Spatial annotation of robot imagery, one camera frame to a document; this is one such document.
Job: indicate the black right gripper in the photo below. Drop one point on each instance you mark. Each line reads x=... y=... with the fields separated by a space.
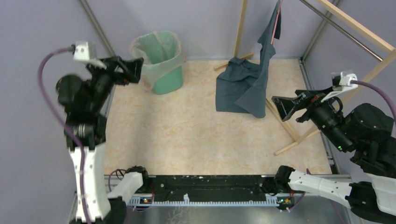
x=286 y=106

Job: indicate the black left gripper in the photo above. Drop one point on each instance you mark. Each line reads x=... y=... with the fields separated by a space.
x=131 y=71

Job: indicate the green plastic trash bin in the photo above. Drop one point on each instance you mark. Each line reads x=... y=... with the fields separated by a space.
x=161 y=61

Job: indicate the pink translucent trash bag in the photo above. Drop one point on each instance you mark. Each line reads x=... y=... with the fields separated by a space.
x=157 y=58

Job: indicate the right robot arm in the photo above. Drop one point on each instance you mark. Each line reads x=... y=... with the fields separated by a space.
x=366 y=132

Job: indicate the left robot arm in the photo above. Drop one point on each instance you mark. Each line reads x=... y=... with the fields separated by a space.
x=85 y=131

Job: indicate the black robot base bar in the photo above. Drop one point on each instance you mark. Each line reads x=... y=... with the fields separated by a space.
x=212 y=188

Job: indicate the dark blue-grey cloth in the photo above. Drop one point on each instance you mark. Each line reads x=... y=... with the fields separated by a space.
x=241 y=88

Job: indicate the metal rod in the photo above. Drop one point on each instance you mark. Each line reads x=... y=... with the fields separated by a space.
x=342 y=30

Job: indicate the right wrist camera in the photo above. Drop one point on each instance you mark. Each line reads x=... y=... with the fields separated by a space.
x=341 y=82

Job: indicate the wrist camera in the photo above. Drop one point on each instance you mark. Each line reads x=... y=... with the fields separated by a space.
x=341 y=82
x=85 y=52

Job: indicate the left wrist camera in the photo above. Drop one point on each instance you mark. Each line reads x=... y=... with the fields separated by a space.
x=85 y=52

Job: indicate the white cable duct strip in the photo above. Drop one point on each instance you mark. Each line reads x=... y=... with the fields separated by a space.
x=137 y=201

